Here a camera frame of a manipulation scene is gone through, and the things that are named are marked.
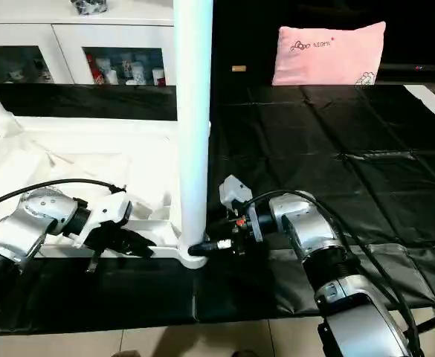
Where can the black furniture with yellow label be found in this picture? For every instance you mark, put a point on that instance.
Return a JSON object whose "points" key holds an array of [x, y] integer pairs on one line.
{"points": [[247, 37]]}

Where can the white plastic table top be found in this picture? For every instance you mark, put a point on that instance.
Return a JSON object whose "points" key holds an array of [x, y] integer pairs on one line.
{"points": [[83, 163]]}

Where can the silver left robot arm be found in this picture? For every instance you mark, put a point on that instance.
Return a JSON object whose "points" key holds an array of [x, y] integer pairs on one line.
{"points": [[31, 227]]}

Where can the pink pillow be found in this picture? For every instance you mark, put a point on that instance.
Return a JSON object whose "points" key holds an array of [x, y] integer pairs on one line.
{"points": [[329, 53]]}

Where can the dark ornament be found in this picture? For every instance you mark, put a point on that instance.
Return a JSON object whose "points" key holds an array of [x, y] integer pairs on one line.
{"points": [[89, 6]]}

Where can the dark low tv bench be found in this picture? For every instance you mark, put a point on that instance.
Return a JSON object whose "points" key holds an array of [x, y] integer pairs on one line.
{"points": [[421, 73]]}

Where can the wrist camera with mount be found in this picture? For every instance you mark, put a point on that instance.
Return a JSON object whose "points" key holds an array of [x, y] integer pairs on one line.
{"points": [[109, 212], [236, 193]]}

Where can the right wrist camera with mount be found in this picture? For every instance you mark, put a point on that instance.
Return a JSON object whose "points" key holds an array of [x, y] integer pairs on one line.
{"points": [[236, 193]]}

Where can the black work mat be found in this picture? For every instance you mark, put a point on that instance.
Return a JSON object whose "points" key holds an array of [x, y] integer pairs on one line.
{"points": [[351, 163]]}

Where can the white cabinet with glass doors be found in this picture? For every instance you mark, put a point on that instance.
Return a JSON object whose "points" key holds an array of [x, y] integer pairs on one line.
{"points": [[68, 41]]}

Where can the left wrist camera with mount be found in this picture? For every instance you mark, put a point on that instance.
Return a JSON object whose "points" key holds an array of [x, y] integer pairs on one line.
{"points": [[109, 212]]}

